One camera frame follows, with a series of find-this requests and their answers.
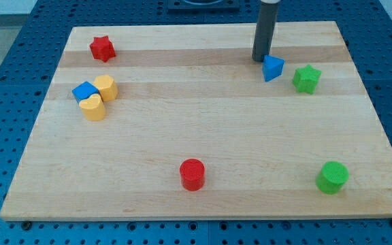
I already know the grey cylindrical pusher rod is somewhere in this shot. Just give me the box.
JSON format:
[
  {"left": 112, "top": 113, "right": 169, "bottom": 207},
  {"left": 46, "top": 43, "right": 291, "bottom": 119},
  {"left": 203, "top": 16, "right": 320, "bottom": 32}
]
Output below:
[{"left": 252, "top": 0, "right": 280, "bottom": 63}]

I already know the blue triangle block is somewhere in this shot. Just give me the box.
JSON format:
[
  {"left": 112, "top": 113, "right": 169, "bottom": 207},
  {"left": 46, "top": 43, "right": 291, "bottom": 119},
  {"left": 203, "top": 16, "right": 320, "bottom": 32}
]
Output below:
[{"left": 262, "top": 55, "right": 284, "bottom": 82}]

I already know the green star block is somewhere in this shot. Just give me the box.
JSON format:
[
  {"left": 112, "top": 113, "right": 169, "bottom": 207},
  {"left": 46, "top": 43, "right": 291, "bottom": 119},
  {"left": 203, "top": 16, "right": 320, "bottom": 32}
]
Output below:
[{"left": 293, "top": 64, "right": 322, "bottom": 95}]

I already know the wooden board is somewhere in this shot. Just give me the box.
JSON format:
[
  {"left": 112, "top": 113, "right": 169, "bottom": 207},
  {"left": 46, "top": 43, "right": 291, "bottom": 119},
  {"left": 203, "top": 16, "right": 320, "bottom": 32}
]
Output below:
[{"left": 0, "top": 21, "right": 392, "bottom": 221}]

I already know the red cylinder block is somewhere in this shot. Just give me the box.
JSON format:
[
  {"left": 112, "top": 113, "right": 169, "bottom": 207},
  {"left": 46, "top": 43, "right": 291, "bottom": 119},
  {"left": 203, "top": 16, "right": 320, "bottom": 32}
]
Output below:
[{"left": 179, "top": 159, "right": 205, "bottom": 191}]

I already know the green cylinder block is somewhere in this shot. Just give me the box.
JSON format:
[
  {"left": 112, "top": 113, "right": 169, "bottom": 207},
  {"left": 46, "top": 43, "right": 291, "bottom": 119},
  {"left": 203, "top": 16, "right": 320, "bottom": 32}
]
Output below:
[{"left": 315, "top": 161, "right": 349, "bottom": 195}]

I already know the red star block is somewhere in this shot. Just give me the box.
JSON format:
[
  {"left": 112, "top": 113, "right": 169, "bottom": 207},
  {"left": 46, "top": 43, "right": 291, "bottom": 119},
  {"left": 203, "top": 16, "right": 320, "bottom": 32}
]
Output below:
[{"left": 89, "top": 35, "right": 116, "bottom": 63}]

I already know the yellow hexagon block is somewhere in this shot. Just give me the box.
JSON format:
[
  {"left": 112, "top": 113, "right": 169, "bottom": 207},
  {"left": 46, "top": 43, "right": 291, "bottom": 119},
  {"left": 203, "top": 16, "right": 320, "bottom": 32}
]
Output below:
[{"left": 93, "top": 75, "right": 118, "bottom": 101}]

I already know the yellow heart block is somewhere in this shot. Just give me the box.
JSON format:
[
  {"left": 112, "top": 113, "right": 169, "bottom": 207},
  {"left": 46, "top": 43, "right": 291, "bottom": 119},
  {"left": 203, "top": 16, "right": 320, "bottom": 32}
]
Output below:
[{"left": 78, "top": 94, "right": 106, "bottom": 121}]

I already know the blue cube block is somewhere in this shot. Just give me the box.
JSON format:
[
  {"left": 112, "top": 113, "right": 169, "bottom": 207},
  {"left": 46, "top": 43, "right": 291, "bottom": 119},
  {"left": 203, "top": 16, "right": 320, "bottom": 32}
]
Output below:
[{"left": 72, "top": 81, "right": 99, "bottom": 103}]

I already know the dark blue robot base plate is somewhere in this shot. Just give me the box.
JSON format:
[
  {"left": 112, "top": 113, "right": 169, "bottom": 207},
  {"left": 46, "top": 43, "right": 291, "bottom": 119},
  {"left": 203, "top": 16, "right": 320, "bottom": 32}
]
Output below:
[{"left": 166, "top": 0, "right": 240, "bottom": 13}]

